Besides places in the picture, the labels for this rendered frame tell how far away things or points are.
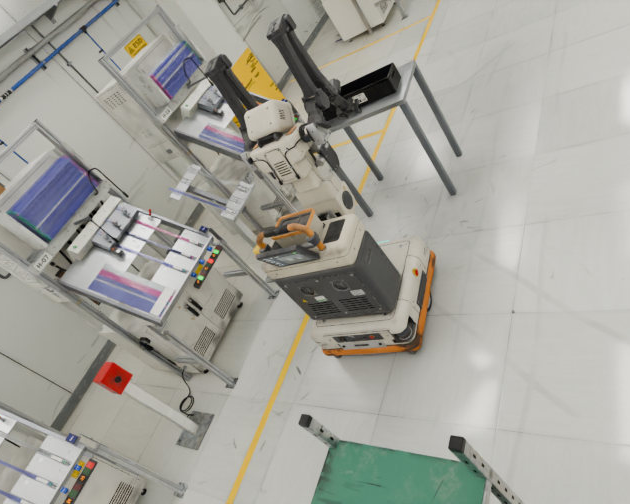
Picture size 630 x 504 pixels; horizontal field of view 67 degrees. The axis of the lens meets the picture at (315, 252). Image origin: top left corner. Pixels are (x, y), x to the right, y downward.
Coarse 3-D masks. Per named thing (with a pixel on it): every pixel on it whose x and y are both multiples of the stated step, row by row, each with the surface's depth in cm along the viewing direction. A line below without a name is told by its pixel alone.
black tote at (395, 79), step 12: (372, 72) 302; (384, 72) 300; (396, 72) 294; (348, 84) 313; (360, 84) 311; (372, 84) 290; (384, 84) 287; (396, 84) 291; (348, 96) 301; (360, 96) 298; (372, 96) 296; (384, 96) 294
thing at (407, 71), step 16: (416, 64) 306; (400, 80) 297; (416, 80) 311; (400, 96) 283; (432, 96) 319; (352, 112) 307; (368, 112) 293; (336, 128) 308; (416, 128) 291; (448, 128) 334; (368, 160) 374; (432, 160) 306; (448, 176) 316; (352, 192) 348; (368, 208) 359
